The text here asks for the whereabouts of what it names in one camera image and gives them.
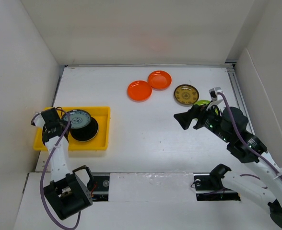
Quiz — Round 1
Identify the green plate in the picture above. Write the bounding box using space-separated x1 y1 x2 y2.
193 100 210 106

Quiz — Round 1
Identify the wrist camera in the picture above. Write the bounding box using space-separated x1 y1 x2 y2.
31 113 45 128
207 87 223 110

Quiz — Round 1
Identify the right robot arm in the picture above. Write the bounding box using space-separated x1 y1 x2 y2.
174 105 282 229

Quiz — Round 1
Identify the yellow patterned plate rear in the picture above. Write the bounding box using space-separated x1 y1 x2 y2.
174 84 200 106

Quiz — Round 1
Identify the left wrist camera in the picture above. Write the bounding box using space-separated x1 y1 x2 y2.
31 113 45 128

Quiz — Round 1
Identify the black plate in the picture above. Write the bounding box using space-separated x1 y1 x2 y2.
70 117 99 142

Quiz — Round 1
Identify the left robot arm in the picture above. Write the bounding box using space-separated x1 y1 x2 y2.
40 107 95 220

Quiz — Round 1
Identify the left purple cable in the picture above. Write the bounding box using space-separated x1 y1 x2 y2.
30 111 82 230

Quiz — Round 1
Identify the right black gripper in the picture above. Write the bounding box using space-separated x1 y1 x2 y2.
173 100 231 142

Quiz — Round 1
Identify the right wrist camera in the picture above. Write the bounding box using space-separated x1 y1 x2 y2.
207 87 223 110

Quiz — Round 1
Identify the right aluminium rail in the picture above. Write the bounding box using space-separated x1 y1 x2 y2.
226 62 255 134

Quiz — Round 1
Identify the left base mount slot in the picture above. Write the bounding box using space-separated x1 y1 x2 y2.
92 174 110 202

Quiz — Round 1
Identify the blue patterned plate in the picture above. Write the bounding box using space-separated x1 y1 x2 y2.
61 109 92 129

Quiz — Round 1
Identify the orange plate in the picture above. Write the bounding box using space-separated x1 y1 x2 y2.
127 80 153 102
147 70 172 90

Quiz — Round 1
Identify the yellow plastic bin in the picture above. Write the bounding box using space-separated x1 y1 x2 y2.
33 107 111 152

